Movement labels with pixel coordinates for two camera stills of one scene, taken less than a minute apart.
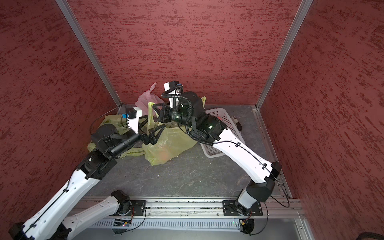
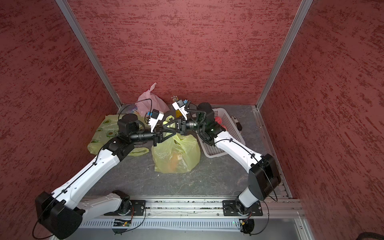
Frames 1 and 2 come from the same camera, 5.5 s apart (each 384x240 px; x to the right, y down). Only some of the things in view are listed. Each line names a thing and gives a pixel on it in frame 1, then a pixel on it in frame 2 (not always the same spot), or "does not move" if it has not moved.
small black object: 238,125 does not move
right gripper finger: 158,107 to 173,124
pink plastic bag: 146,97 does not move
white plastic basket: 209,151 does not move
